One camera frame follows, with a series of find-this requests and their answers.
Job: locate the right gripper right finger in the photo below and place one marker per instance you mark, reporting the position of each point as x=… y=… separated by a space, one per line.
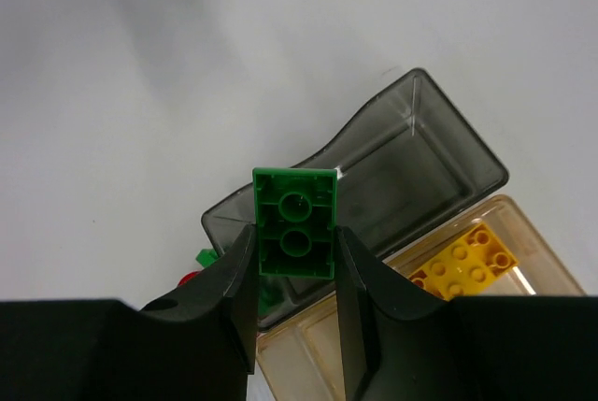
x=397 y=341

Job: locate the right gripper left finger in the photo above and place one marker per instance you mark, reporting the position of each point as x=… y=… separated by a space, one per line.
x=207 y=329

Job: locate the red white green lego stack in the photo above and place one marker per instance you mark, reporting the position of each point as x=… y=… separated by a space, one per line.
x=204 y=259

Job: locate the yellow lego brick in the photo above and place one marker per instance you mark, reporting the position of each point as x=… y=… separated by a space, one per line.
x=467 y=266

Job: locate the orange transparent container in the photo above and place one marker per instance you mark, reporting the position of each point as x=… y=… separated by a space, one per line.
x=301 y=359

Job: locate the grey transparent container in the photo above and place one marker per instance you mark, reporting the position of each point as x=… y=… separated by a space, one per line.
x=407 y=162

